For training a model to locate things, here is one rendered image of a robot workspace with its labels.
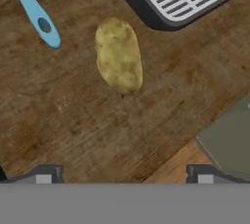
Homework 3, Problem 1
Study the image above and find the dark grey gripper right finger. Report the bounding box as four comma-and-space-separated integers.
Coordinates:
186, 163, 250, 185

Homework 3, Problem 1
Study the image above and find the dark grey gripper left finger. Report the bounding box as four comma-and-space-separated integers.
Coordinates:
4, 164, 64, 185

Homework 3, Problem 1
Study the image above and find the yellow-brown potato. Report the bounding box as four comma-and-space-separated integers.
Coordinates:
94, 17, 144, 97

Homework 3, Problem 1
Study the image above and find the light blue spatula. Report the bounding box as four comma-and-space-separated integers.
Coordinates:
5, 0, 63, 51

